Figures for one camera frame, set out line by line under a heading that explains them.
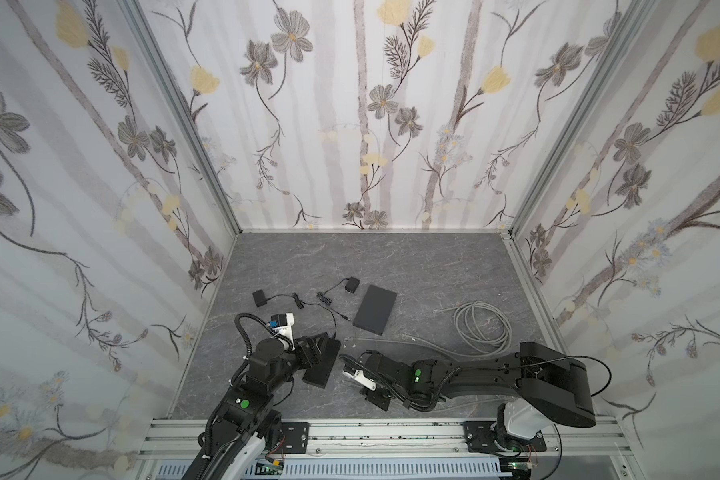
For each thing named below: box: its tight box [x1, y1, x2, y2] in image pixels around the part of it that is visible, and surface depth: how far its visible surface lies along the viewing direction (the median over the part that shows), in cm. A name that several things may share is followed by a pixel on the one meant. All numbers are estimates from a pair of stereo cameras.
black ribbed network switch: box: [297, 332, 341, 389], surface depth 72 cm
